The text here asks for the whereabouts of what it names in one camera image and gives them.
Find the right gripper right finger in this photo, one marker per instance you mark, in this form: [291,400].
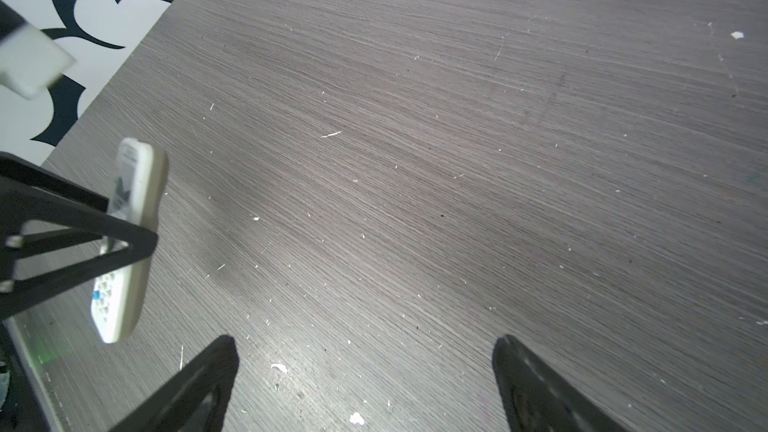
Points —
[535,397]

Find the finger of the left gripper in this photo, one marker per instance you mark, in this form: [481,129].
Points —
[42,212]

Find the white remote control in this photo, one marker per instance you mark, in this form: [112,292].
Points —
[139,185]

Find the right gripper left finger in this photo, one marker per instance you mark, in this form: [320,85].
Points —
[196,398]

